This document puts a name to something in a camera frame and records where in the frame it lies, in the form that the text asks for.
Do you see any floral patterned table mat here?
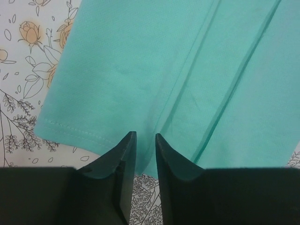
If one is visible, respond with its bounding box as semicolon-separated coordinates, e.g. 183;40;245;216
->
0;0;300;225

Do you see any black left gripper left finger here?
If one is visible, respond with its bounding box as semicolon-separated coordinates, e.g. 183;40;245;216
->
0;131;137;225

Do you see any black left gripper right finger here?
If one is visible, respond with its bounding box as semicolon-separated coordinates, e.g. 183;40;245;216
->
155;134;300;225

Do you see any mint green t-shirt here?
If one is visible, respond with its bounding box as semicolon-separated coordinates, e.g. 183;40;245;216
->
34;0;300;177

